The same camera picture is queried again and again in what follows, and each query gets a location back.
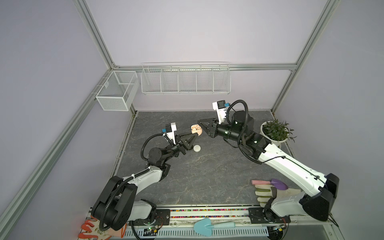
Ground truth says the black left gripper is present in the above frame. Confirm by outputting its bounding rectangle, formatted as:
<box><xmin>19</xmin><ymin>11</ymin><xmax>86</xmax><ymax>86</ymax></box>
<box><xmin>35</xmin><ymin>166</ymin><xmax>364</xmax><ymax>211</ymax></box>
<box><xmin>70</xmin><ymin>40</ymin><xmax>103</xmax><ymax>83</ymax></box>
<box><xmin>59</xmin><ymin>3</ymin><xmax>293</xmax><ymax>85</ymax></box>
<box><xmin>162</xmin><ymin>132</ymin><xmax>198</xmax><ymax>164</ymax></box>

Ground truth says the pink earbud charging case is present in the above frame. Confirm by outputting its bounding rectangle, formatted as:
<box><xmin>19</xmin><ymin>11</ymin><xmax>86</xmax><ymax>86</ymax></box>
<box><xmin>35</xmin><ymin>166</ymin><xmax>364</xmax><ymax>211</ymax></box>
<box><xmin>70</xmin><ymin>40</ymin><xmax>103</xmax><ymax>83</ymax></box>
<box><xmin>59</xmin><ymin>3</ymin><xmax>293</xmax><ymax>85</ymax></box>
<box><xmin>191</xmin><ymin>125</ymin><xmax>203</xmax><ymax>136</ymax></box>

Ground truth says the white earbud charging case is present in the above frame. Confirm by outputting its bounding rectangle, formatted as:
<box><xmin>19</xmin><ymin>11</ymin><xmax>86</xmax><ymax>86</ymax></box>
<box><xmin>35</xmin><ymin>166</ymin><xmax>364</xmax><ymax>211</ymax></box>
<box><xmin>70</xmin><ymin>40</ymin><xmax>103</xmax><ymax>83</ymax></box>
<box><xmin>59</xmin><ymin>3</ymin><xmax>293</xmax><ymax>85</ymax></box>
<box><xmin>193</xmin><ymin>145</ymin><xmax>201</xmax><ymax>153</ymax></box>

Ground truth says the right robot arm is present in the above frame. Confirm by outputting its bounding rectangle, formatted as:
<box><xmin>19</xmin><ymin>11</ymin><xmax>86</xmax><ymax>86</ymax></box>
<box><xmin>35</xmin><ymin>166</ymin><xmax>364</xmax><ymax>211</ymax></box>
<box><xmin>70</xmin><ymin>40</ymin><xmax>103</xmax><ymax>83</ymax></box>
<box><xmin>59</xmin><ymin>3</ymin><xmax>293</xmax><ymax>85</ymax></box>
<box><xmin>197</xmin><ymin>100</ymin><xmax>340</xmax><ymax>222</ymax></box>

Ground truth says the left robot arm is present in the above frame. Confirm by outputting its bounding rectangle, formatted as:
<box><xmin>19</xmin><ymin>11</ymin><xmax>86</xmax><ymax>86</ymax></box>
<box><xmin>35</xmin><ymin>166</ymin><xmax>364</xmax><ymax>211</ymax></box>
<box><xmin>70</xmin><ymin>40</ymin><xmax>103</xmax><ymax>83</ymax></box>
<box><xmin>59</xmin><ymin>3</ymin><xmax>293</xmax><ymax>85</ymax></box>
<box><xmin>91</xmin><ymin>133</ymin><xmax>199</xmax><ymax>231</ymax></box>

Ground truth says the potted green plant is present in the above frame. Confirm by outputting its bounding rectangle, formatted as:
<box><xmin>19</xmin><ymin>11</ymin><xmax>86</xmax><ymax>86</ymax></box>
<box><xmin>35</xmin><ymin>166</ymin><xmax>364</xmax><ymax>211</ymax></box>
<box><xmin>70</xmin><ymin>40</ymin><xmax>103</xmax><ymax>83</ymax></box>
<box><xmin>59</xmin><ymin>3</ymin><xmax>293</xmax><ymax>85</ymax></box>
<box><xmin>261</xmin><ymin>120</ymin><xmax>296</xmax><ymax>147</ymax></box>

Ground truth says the white mesh box basket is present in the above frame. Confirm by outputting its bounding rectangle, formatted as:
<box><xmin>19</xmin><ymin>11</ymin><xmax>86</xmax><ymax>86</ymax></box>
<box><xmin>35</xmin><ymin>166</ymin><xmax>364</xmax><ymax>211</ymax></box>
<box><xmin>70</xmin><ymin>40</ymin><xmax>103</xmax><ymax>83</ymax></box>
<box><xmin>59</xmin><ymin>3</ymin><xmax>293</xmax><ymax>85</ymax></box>
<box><xmin>96</xmin><ymin>71</ymin><xmax>140</xmax><ymax>112</ymax></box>

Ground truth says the teal garden trowel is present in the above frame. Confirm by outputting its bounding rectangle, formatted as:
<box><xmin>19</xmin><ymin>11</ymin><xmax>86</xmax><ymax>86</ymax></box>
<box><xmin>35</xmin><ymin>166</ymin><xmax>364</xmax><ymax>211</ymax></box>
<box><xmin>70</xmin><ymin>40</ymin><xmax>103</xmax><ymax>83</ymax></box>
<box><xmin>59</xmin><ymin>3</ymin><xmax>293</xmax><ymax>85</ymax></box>
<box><xmin>194</xmin><ymin>218</ymin><xmax>236</xmax><ymax>237</ymax></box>

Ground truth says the purple pink garden trowel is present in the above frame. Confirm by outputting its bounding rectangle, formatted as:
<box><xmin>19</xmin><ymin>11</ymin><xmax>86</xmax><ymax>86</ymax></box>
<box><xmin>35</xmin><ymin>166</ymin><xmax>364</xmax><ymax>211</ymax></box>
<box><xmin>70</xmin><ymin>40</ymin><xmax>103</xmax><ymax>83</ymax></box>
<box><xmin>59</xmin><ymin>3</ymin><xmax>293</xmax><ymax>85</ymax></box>
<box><xmin>251</xmin><ymin>179</ymin><xmax>289</xmax><ymax>190</ymax></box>

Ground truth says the green circuit board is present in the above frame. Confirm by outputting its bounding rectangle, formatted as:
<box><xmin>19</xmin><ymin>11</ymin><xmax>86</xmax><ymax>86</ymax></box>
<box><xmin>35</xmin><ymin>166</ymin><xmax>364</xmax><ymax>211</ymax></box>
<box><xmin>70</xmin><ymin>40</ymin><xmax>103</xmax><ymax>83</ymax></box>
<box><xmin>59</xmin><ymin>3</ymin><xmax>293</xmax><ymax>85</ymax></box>
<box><xmin>143</xmin><ymin>228</ymin><xmax>159</xmax><ymax>237</ymax></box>

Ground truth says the red white work glove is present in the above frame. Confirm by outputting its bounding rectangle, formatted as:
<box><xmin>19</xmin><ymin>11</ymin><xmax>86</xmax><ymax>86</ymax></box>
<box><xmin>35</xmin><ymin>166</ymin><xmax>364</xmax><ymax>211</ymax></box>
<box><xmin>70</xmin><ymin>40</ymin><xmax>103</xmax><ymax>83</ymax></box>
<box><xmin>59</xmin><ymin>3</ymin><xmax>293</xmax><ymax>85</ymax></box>
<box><xmin>78</xmin><ymin>217</ymin><xmax>128</xmax><ymax>240</ymax></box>

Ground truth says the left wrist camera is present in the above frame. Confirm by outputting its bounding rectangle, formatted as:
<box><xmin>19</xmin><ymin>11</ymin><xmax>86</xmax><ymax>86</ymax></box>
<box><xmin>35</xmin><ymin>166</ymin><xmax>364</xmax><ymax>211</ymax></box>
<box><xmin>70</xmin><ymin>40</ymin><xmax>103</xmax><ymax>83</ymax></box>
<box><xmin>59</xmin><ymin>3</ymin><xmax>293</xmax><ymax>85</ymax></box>
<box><xmin>162</xmin><ymin>123</ymin><xmax>177</xmax><ymax>146</ymax></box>

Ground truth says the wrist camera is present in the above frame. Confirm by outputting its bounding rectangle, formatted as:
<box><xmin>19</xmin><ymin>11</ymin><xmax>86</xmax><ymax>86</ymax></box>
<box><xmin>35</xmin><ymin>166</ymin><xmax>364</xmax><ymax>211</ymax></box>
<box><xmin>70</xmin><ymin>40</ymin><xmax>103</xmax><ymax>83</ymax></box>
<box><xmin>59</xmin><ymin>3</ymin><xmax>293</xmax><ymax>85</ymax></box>
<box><xmin>162</xmin><ymin>123</ymin><xmax>177</xmax><ymax>146</ymax></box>
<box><xmin>213</xmin><ymin>100</ymin><xmax>230</xmax><ymax>125</ymax></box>

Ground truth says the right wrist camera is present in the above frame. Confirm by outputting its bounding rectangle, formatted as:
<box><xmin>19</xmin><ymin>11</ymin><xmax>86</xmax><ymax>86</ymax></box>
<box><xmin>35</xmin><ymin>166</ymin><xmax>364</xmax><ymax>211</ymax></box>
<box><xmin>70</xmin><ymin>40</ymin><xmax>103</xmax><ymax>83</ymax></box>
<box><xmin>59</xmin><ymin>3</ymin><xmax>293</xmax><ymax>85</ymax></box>
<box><xmin>213</xmin><ymin>100</ymin><xmax>230</xmax><ymax>125</ymax></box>

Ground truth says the white wire shelf basket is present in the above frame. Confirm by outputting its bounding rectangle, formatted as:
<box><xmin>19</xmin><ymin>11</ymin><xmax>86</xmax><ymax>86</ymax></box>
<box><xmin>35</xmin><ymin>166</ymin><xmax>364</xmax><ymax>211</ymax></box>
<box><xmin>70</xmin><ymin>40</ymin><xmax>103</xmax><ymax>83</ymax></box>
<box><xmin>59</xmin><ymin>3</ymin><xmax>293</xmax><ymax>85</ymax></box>
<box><xmin>141</xmin><ymin>62</ymin><xmax>232</xmax><ymax>95</ymax></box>

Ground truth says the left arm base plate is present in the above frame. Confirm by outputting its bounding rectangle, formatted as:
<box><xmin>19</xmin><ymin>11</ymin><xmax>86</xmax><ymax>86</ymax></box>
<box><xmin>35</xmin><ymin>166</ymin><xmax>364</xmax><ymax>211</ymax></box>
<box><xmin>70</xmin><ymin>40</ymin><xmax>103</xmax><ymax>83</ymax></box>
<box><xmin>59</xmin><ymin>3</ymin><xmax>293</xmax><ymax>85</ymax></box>
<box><xmin>134</xmin><ymin>209</ymin><xmax>171</xmax><ymax>227</ymax></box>

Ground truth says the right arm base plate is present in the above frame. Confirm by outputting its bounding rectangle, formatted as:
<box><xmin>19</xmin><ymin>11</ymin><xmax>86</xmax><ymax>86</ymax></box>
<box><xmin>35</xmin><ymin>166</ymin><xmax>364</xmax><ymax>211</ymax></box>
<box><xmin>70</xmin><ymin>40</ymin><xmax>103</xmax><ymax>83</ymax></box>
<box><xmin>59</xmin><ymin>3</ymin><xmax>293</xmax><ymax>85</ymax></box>
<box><xmin>248</xmin><ymin>207</ymin><xmax>291</xmax><ymax>224</ymax></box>

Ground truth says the white slotted cable duct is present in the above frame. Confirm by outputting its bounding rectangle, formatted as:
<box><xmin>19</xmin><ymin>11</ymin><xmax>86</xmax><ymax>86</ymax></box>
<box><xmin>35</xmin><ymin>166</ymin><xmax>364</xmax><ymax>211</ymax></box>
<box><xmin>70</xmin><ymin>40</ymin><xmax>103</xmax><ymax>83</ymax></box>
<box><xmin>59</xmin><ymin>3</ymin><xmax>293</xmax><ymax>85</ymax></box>
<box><xmin>124</xmin><ymin>226</ymin><xmax>270</xmax><ymax>239</ymax></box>

